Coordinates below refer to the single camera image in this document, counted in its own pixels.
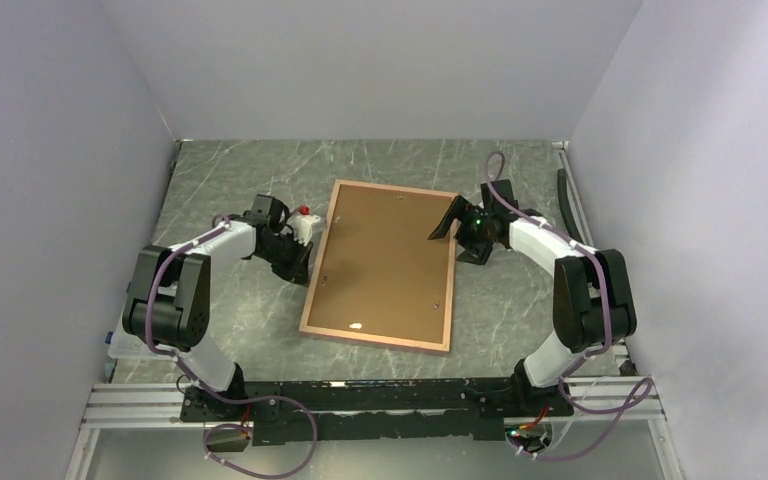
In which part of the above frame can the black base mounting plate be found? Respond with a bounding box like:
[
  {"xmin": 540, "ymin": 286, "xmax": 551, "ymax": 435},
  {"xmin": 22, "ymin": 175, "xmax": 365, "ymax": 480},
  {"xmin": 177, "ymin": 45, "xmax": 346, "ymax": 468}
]
[{"xmin": 179, "ymin": 377, "xmax": 573, "ymax": 446}]

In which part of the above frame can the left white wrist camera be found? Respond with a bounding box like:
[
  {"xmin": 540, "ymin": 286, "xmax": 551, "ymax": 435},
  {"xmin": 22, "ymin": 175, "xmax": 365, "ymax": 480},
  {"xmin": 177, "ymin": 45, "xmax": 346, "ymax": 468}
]
[{"xmin": 286, "ymin": 205, "xmax": 325, "ymax": 246}]

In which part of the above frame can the black foam tube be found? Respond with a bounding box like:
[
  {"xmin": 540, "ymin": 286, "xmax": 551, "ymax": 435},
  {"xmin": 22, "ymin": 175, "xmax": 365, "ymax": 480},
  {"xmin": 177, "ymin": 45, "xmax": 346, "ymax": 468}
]
[{"xmin": 556, "ymin": 168, "xmax": 584, "ymax": 243}]

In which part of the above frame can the pink wooden picture frame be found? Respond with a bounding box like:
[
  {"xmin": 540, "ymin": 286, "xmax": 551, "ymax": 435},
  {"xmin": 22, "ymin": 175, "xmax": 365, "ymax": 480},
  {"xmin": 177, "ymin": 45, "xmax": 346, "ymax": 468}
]
[{"xmin": 298, "ymin": 178, "xmax": 461, "ymax": 356}]

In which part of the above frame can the clear plastic screw box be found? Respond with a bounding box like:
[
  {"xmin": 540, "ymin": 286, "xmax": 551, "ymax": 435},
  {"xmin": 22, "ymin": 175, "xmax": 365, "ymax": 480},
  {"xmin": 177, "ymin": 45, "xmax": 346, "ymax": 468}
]
[{"xmin": 105, "ymin": 318, "xmax": 143, "ymax": 360}]

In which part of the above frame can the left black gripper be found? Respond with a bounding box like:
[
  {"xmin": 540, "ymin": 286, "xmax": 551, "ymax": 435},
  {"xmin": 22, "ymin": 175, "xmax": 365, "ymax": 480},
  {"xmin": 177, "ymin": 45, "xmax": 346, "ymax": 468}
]
[{"xmin": 257, "ymin": 233, "xmax": 314, "ymax": 287}]

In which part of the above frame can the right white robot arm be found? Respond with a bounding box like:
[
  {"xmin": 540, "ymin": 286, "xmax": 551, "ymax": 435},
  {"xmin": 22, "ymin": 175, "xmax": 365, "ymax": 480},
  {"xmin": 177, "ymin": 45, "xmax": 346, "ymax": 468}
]
[{"xmin": 429, "ymin": 179, "xmax": 637, "ymax": 415}]

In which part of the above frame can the brown backing board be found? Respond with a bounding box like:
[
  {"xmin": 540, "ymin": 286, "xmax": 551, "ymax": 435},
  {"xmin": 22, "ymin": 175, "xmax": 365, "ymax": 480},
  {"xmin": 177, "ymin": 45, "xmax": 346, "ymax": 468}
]
[{"xmin": 305, "ymin": 184, "xmax": 457, "ymax": 348}]

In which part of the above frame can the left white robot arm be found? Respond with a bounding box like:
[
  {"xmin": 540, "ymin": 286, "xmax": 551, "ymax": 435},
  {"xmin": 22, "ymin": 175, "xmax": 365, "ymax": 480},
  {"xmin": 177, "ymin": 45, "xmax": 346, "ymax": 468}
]
[{"xmin": 121, "ymin": 194, "xmax": 323, "ymax": 420}]

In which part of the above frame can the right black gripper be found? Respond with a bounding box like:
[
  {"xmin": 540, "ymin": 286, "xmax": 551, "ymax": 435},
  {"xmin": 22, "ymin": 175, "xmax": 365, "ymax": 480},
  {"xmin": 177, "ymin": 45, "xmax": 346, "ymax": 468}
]
[{"xmin": 428, "ymin": 196, "xmax": 493, "ymax": 265}]

